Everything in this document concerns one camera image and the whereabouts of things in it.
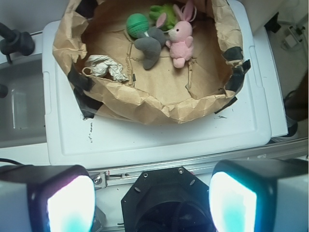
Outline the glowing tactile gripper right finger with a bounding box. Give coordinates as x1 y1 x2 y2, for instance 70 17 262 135
209 159 309 232

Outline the pink plush bunny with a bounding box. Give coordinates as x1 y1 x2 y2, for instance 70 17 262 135
166 0 197 69

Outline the grey plush bunny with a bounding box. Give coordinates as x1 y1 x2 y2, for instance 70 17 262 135
134 13 167 70

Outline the white electrical connector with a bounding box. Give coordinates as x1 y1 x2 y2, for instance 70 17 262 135
281 25 306 50

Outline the green rubber ball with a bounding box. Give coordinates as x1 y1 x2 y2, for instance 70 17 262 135
126 13 149 38

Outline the green plush toy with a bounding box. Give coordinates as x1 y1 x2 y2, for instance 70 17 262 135
148 3 178 31

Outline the black octagonal mount plate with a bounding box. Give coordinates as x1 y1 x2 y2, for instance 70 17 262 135
121 172 216 232

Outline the crumpled white paper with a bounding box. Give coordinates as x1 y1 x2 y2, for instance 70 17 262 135
82 55 129 82

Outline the aluminium rail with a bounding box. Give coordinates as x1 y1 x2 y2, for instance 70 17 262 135
88 137 309 189

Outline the black clamp knob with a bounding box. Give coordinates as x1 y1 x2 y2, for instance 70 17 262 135
0 23 35 64

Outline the white plastic bin lid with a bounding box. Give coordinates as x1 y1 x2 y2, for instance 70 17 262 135
42 0 271 169

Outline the brown paper bag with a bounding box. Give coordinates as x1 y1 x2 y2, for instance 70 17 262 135
53 0 251 125

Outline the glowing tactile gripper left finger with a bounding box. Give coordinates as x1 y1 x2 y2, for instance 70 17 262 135
0 165 96 232

